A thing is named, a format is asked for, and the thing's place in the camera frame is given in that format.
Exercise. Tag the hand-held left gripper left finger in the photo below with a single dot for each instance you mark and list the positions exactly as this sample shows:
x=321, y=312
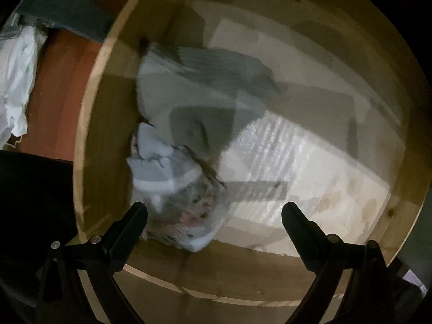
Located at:
x=126, y=236

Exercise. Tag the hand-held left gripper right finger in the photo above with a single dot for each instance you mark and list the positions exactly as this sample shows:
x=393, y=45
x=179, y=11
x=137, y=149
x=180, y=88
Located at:
x=303, y=238

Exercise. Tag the clear plastic bag of clothes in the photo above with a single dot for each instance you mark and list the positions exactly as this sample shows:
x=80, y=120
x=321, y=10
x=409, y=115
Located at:
x=192, y=219

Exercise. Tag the light blue underwear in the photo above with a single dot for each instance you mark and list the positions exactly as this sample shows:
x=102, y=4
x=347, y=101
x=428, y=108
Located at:
x=152, y=168

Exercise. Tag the grey underwear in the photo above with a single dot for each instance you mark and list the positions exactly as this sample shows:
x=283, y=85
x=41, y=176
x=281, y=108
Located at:
x=189, y=87

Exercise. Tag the white drawer liner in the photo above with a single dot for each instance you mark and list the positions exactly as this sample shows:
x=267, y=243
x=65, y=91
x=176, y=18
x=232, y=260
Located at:
x=303, y=162

